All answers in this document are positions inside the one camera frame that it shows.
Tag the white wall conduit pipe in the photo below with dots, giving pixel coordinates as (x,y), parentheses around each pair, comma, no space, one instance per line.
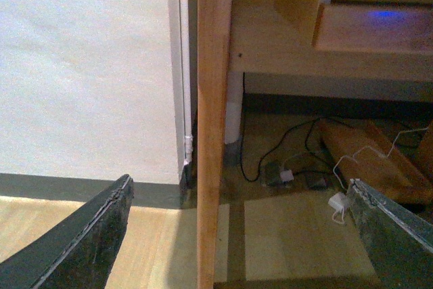
(184,30)

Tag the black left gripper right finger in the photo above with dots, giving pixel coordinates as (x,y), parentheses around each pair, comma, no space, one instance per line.
(398,242)

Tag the wooden pull-out keyboard tray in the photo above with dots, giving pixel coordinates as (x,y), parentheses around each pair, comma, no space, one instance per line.
(374,29)

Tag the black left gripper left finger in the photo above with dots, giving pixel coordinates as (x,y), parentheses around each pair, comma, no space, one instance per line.
(80,251)

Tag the wooden desk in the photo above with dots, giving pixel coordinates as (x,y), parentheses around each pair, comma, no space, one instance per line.
(270,37)

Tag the small white charger plug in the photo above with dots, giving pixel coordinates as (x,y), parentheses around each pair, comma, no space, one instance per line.
(286,176)

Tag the wooden desk foot beam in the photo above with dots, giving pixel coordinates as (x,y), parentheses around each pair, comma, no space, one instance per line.
(368,160)

